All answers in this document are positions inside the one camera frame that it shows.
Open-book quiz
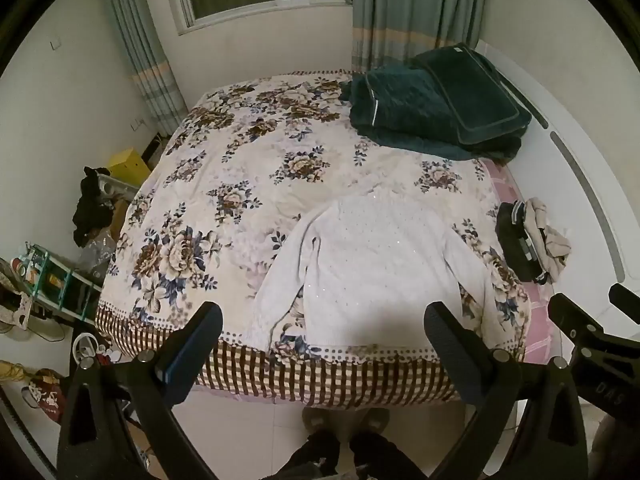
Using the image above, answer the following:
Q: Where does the clear plastic bag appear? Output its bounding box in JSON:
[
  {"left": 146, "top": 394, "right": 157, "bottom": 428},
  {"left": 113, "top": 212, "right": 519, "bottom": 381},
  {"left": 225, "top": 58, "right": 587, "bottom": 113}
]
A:
[{"left": 79, "top": 229, "right": 122, "bottom": 282}]

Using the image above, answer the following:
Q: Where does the white headboard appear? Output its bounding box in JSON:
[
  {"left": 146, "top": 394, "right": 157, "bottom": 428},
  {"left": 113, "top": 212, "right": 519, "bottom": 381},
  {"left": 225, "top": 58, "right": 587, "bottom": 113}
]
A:
[{"left": 475, "top": 39, "right": 640, "bottom": 311}]

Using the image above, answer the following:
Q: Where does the floral blanket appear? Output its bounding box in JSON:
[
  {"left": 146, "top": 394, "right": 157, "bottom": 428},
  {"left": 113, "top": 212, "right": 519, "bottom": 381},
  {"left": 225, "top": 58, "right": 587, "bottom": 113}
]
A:
[{"left": 95, "top": 67, "right": 532, "bottom": 408}]

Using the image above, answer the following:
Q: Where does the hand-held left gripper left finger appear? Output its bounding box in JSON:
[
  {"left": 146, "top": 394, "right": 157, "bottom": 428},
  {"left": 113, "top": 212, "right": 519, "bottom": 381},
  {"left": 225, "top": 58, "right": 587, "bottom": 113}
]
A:
[{"left": 56, "top": 301, "right": 224, "bottom": 480}]

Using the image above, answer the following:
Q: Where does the dark green pillow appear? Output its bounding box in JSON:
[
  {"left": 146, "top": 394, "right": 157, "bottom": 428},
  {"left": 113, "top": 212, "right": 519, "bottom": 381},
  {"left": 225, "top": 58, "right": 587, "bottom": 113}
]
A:
[{"left": 412, "top": 44, "right": 532, "bottom": 146}]

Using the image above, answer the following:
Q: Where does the yellow box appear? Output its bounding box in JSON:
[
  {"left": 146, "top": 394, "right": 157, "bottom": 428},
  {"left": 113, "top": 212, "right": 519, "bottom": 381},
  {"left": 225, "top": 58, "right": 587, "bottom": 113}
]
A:
[{"left": 109, "top": 148, "right": 154, "bottom": 187}]

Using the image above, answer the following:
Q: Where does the black garment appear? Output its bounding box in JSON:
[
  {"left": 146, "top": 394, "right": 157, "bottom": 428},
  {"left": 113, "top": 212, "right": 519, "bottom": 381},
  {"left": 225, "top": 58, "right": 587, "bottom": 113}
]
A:
[{"left": 495, "top": 201, "right": 547, "bottom": 284}]

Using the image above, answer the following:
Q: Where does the red patterned slipper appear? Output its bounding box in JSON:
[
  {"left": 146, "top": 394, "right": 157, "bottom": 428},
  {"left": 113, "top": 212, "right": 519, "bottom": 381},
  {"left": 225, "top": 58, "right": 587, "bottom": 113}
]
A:
[{"left": 22, "top": 368, "right": 67, "bottom": 414}]

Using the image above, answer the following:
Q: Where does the dark green quilted blanket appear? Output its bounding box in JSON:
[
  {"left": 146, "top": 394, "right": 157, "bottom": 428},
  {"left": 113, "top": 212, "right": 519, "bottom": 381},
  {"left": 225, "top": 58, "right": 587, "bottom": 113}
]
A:
[{"left": 340, "top": 66, "right": 524, "bottom": 162}]

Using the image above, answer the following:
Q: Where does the beige garment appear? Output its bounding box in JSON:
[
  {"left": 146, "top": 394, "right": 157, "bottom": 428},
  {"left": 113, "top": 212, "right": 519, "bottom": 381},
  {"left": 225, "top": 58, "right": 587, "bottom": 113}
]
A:
[{"left": 522, "top": 197, "right": 572, "bottom": 284}]

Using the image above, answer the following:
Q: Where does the pink bed sheet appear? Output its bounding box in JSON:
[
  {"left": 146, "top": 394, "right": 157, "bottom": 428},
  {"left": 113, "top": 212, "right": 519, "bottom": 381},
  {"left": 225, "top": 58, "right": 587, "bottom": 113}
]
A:
[{"left": 477, "top": 157, "right": 557, "bottom": 363}]

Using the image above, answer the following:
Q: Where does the teal shelf rack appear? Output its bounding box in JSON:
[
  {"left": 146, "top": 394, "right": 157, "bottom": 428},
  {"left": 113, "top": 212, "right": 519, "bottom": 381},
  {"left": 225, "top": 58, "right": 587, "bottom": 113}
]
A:
[{"left": 20, "top": 242, "right": 104, "bottom": 324}]

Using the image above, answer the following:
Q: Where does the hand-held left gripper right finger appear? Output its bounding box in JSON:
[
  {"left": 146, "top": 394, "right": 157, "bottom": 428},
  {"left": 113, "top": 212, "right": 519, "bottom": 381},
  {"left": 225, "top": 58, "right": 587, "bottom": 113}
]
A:
[{"left": 423, "top": 301, "right": 589, "bottom": 480}]

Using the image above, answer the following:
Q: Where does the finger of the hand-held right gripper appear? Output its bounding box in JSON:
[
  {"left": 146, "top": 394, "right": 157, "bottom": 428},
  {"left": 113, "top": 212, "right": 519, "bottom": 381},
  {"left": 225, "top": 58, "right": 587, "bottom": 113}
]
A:
[
  {"left": 607, "top": 282, "right": 640, "bottom": 312},
  {"left": 547, "top": 292, "right": 608, "bottom": 347}
]

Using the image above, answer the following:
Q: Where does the grey-green striped curtain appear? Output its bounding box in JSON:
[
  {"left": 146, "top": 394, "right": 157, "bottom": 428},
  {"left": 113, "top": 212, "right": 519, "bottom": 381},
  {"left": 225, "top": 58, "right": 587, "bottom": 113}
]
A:
[
  {"left": 351, "top": 0, "right": 489, "bottom": 75},
  {"left": 100, "top": 0, "right": 189, "bottom": 137}
]

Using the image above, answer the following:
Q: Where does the small white fan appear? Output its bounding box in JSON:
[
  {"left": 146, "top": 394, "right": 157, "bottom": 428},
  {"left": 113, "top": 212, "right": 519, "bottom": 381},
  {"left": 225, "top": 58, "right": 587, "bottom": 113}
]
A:
[{"left": 72, "top": 332, "right": 102, "bottom": 367}]

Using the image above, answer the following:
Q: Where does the grey slipper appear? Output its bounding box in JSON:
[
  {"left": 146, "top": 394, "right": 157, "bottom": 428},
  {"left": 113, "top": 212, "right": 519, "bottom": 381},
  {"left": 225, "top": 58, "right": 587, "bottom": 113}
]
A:
[
  {"left": 359, "top": 407, "right": 391, "bottom": 436},
  {"left": 302, "top": 407, "right": 347, "bottom": 437}
]

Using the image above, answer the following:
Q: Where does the black clothing pile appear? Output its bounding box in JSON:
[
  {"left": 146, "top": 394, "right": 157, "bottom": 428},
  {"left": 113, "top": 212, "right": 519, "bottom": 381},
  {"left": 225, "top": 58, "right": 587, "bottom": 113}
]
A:
[{"left": 72, "top": 166, "right": 119, "bottom": 249}]

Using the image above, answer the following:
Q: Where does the white knit sweater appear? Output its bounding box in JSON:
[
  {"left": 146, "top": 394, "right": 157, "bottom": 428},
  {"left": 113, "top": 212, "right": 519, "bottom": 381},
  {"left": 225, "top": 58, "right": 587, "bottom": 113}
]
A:
[{"left": 259, "top": 192, "right": 502, "bottom": 357}]

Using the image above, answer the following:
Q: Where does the person's left leg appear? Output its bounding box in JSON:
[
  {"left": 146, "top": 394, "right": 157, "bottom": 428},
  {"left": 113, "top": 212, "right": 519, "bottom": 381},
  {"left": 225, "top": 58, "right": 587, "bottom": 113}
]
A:
[{"left": 286, "top": 430, "right": 342, "bottom": 480}]

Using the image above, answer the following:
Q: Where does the black bin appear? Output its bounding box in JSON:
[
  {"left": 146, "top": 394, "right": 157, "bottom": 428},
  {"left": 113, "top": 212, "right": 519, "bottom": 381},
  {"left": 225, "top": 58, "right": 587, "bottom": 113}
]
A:
[{"left": 142, "top": 132, "right": 164, "bottom": 167}]

